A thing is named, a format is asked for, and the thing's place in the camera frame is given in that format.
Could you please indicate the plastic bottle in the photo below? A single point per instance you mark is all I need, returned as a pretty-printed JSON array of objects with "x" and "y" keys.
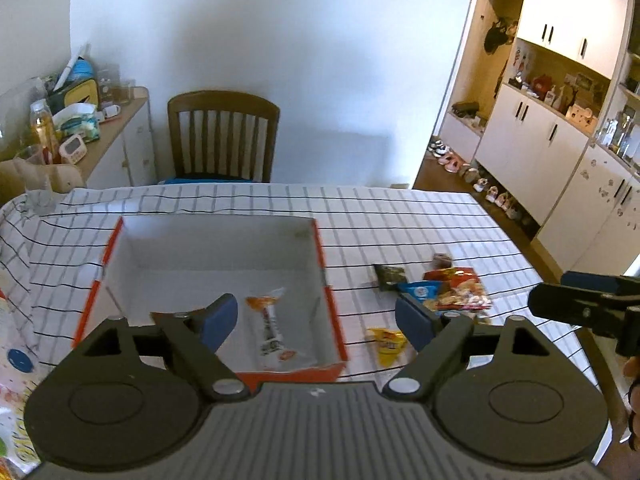
[{"x": 41, "y": 122}]

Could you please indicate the white orange snack wrapper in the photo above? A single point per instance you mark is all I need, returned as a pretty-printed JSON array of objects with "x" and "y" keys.
[{"x": 272, "y": 352}]

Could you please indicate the small white clock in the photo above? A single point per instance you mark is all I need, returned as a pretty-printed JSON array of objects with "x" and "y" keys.
[{"x": 73, "y": 149}]

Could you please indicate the red chips bag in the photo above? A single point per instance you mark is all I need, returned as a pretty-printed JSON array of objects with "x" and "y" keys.
[{"x": 459, "y": 289}]

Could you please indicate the white wall cabinet unit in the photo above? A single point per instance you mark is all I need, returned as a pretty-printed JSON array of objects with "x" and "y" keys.
[{"x": 545, "y": 100}]

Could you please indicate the yellow blue lunch bag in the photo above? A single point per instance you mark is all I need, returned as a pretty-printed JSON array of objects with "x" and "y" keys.
[{"x": 80, "y": 87}]

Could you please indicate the yellow candy packet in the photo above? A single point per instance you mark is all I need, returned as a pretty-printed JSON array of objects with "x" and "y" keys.
[{"x": 389, "y": 344}]

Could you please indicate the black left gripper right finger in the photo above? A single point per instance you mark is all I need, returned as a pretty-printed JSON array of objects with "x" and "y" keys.
[{"x": 425, "y": 339}]

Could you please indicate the blue cookie packet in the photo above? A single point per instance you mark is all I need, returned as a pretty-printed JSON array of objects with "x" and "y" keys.
[{"x": 421, "y": 294}]

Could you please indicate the dark wooden chair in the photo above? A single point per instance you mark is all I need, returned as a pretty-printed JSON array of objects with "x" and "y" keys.
[{"x": 222, "y": 135}]

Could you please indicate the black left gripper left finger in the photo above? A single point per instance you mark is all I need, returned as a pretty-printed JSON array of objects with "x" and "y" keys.
[{"x": 187, "y": 342}]

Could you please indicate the dark green snack packet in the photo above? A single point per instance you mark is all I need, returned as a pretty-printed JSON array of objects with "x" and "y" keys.
[{"x": 389, "y": 277}]

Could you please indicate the red cardboard box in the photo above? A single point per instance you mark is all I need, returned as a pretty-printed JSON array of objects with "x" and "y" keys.
[{"x": 169, "y": 263}]

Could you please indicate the wooden sideboard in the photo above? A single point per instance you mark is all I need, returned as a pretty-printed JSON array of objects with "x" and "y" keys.
[{"x": 123, "y": 155}]

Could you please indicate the tissue pack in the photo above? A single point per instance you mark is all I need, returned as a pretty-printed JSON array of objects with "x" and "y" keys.
[{"x": 78, "y": 118}]

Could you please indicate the right hand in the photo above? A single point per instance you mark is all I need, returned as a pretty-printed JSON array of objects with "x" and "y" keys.
[{"x": 632, "y": 370}]

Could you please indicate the small brown wrapped snack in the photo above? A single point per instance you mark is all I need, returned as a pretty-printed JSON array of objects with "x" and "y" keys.
[{"x": 442, "y": 261}]

